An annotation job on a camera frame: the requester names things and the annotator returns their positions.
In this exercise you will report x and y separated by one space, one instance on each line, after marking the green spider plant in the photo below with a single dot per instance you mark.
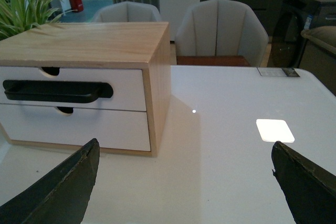
18 16

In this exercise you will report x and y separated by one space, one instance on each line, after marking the beige cushion at right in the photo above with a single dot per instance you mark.
319 53

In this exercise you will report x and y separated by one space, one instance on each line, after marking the red fire extinguisher box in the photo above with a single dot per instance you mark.
76 5

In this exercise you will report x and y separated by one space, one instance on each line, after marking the beige chair left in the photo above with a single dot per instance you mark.
127 12

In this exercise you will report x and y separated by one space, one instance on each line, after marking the black drawer handle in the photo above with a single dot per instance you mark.
56 91

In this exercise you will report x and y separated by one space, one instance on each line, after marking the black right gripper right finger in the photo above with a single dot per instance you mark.
308 188

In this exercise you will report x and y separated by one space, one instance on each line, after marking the label sticker on table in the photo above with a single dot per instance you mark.
278 72

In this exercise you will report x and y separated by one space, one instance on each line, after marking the black washing machine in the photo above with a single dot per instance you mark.
287 44

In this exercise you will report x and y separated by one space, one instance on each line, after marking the wooden two-drawer cabinet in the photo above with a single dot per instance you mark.
139 45

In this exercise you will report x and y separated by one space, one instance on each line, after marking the beige chair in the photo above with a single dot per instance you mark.
221 28
127 12

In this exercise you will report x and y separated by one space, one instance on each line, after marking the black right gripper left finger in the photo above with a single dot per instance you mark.
62 195

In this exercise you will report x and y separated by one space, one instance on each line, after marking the beige chair right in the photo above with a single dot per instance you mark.
221 28

